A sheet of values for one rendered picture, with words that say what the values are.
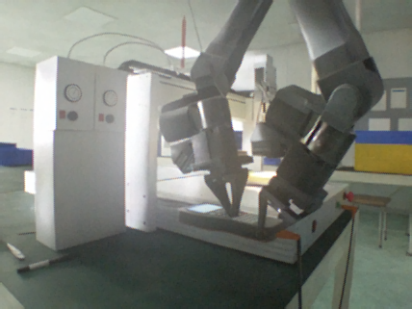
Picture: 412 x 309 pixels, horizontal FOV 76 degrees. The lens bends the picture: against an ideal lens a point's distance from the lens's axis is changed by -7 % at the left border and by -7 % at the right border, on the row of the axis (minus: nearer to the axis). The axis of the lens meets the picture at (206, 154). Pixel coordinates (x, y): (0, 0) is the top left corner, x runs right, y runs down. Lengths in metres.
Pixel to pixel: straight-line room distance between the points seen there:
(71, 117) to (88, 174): 0.15
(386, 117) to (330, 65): 4.59
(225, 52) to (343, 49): 0.23
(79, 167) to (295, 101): 0.55
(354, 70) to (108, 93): 0.62
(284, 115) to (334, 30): 0.13
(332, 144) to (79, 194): 0.61
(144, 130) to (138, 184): 0.16
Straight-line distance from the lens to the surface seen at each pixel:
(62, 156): 0.75
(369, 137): 3.30
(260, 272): 0.65
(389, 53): 5.15
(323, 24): 0.39
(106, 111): 0.81
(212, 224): 0.50
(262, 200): 0.42
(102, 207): 0.83
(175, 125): 0.50
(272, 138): 0.44
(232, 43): 0.54
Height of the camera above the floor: 1.03
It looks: 3 degrees down
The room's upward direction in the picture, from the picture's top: 1 degrees clockwise
